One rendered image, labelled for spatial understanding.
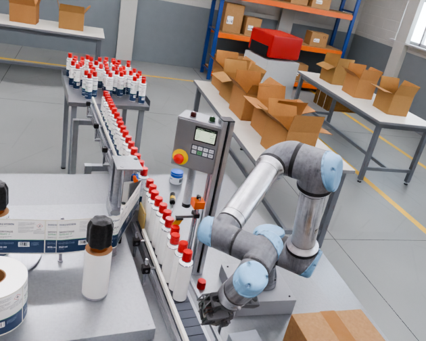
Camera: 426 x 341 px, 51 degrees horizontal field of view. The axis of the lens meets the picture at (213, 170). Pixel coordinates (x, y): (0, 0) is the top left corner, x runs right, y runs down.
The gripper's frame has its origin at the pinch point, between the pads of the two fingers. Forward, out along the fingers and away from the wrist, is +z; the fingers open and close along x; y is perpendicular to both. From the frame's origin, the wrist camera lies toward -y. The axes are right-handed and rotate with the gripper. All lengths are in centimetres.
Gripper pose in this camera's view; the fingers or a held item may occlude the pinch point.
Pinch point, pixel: (212, 319)
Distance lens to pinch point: 137.7
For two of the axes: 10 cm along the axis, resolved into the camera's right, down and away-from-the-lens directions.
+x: 2.1, 8.4, -5.1
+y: -9.2, -0.1, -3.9
